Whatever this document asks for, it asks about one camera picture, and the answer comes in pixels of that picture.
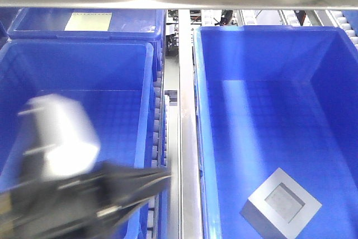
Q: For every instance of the blue bin with label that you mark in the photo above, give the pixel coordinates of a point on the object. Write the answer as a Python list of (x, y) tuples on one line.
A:
[(111, 24)]

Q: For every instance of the large blue empty bin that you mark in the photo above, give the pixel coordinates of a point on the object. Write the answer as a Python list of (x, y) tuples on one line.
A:
[(272, 97)]

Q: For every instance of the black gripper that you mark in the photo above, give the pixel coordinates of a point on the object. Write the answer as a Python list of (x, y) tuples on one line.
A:
[(81, 207)]

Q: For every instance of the gray square base block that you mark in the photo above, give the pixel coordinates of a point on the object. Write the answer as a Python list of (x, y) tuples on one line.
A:
[(280, 207)]

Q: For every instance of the blue bin front left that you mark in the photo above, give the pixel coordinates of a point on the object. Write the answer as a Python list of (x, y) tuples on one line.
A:
[(112, 81)]

